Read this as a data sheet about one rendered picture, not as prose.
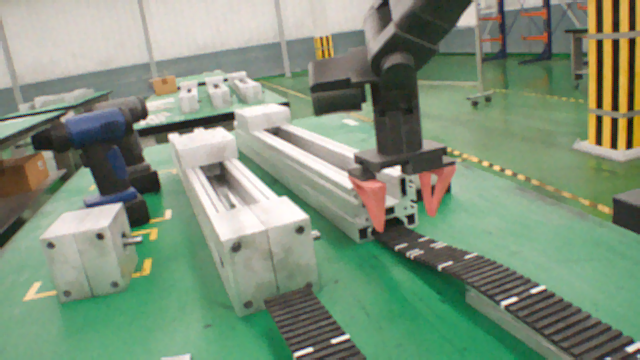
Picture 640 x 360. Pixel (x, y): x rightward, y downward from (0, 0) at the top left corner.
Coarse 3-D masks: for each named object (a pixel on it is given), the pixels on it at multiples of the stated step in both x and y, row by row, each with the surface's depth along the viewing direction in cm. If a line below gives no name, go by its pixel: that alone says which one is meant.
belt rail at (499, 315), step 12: (468, 288) 47; (468, 300) 47; (480, 300) 46; (492, 312) 44; (504, 312) 42; (504, 324) 42; (516, 324) 41; (516, 336) 41; (528, 336) 40; (540, 336) 38; (540, 348) 38; (552, 348) 38
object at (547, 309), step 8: (560, 296) 40; (544, 304) 39; (552, 304) 40; (560, 304) 39; (568, 304) 39; (520, 312) 39; (528, 312) 39; (536, 312) 39; (544, 312) 38; (552, 312) 38; (520, 320) 39; (528, 320) 38; (536, 320) 38
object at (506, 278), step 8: (504, 272) 45; (512, 272) 45; (488, 280) 45; (496, 280) 45; (504, 280) 44; (512, 280) 44; (472, 288) 45; (480, 288) 44; (488, 288) 43; (496, 288) 43
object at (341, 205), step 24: (240, 144) 134; (264, 144) 105; (288, 144) 95; (312, 144) 97; (336, 144) 89; (264, 168) 111; (288, 168) 90; (312, 168) 76; (336, 168) 73; (312, 192) 80; (336, 192) 69; (408, 192) 66; (336, 216) 71; (360, 216) 65; (408, 216) 70; (360, 240) 65
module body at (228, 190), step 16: (176, 160) 111; (192, 176) 81; (224, 176) 91; (240, 176) 76; (192, 192) 80; (208, 192) 70; (224, 192) 79; (240, 192) 77; (256, 192) 67; (272, 192) 66; (208, 208) 63; (224, 208) 62; (208, 224) 61; (208, 240) 68
